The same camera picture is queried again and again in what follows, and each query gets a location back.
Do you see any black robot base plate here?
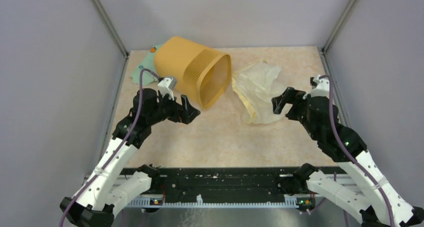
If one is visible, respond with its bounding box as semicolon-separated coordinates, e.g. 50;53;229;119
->
119;167;345;205

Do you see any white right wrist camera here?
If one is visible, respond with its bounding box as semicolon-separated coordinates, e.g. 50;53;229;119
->
302;74;330;100

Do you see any orange plastic trash bin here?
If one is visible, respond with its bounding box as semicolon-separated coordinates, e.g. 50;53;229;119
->
153;36;232;109

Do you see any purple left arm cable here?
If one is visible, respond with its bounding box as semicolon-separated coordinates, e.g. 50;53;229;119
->
58;68;163;227

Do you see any right aluminium frame post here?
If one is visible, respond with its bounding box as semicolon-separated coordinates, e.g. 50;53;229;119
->
321;0;359;55

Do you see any left aluminium frame post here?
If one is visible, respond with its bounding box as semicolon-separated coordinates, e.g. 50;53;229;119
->
90;0;129;59

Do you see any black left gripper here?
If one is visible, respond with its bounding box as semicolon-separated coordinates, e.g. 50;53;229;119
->
147;89;200;126

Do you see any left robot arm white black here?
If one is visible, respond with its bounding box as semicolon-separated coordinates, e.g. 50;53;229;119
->
58;88;201;227

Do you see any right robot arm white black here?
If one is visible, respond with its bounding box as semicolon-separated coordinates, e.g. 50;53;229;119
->
271;87;424;227

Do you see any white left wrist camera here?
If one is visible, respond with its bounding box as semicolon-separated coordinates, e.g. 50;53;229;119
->
157;76;177;101

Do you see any aluminium frame post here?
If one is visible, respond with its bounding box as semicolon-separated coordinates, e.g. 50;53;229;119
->
90;0;129;59
321;0;359;55

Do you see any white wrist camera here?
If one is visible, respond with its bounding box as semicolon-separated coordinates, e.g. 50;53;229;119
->
302;74;330;100
157;76;177;101

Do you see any grey slotted cable duct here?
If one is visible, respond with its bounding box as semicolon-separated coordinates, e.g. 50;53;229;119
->
126;195;300;209

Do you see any translucent yellowish trash bag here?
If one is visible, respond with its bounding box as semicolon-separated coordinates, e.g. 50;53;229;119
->
231;59;287;125

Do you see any green patterned cloth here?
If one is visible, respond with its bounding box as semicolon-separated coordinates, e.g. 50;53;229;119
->
130;44;163;86

